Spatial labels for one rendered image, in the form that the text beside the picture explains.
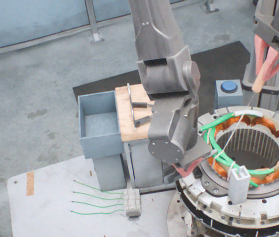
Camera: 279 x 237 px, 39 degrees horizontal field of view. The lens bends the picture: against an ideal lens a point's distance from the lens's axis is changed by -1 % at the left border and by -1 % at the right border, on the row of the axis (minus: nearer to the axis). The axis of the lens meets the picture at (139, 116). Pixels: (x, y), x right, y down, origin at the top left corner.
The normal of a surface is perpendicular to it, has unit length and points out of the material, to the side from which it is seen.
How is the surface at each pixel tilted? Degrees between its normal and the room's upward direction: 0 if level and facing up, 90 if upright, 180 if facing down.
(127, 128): 0
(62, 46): 0
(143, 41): 73
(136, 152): 90
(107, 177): 90
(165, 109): 18
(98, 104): 90
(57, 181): 0
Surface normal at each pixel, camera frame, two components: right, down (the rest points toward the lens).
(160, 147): -0.32, 0.70
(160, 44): -0.42, 0.44
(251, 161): -0.09, -0.70
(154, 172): 0.12, 0.70
